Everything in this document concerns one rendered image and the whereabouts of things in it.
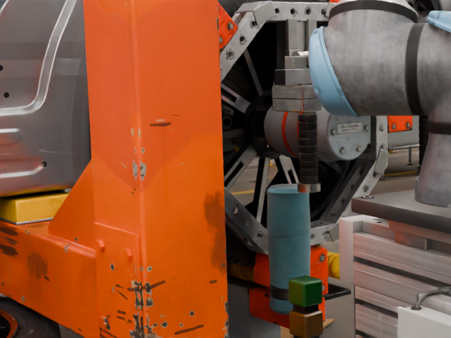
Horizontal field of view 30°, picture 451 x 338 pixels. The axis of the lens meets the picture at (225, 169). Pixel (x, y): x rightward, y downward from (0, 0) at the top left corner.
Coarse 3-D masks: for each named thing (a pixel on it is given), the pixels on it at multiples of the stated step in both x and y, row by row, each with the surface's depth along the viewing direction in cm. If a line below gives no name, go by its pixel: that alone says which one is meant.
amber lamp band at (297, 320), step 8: (296, 312) 130; (312, 312) 130; (320, 312) 131; (296, 320) 130; (304, 320) 129; (312, 320) 130; (320, 320) 131; (296, 328) 130; (304, 328) 129; (312, 328) 130; (320, 328) 131; (304, 336) 129; (312, 336) 130
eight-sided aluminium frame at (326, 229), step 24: (240, 24) 174; (240, 48) 173; (384, 120) 200; (384, 144) 201; (360, 168) 203; (384, 168) 201; (336, 192) 201; (360, 192) 198; (240, 216) 177; (336, 216) 195; (240, 240) 184; (264, 240) 181; (312, 240) 190
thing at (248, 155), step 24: (264, 24) 199; (240, 96) 187; (264, 96) 192; (240, 120) 190; (240, 144) 193; (264, 144) 198; (240, 168) 189; (264, 168) 193; (288, 168) 198; (336, 168) 207; (264, 192) 194; (312, 192) 208; (264, 216) 206; (312, 216) 201
